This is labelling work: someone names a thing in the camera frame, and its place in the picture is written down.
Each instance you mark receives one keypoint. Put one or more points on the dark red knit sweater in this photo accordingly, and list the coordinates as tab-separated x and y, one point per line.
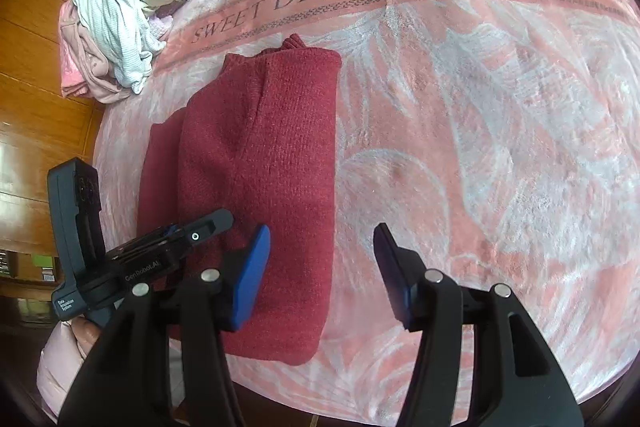
259	141

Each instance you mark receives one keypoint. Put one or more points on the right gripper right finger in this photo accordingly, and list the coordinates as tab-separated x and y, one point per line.
516	379

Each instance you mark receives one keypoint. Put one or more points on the person left hand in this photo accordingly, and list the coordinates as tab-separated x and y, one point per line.
86	333

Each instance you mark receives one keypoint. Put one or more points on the pink floral bed blanket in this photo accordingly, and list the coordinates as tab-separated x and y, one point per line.
499	138

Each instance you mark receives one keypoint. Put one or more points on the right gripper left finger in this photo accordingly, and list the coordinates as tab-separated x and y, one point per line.
124	381

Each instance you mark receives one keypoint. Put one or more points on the pink jacket left forearm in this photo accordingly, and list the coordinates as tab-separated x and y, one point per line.
60	360

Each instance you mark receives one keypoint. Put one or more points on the pink garment pile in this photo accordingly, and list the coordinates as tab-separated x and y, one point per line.
85	70

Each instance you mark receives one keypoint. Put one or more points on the wooden wardrobe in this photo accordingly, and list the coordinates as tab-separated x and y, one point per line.
39	128

